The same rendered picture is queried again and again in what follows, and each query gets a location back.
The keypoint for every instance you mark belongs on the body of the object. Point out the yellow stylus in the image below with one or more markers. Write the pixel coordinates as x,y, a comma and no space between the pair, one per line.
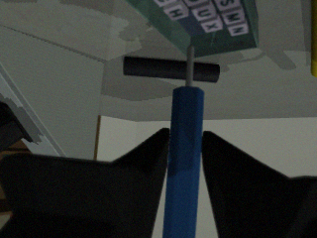
313,68

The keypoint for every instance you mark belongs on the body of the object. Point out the blue stylus with silver tip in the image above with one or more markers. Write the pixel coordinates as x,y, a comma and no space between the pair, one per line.
184,157

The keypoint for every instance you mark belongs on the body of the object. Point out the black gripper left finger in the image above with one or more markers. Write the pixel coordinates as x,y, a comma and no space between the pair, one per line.
125,192

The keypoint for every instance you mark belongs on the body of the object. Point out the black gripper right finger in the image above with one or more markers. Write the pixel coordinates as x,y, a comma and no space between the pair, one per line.
250,199

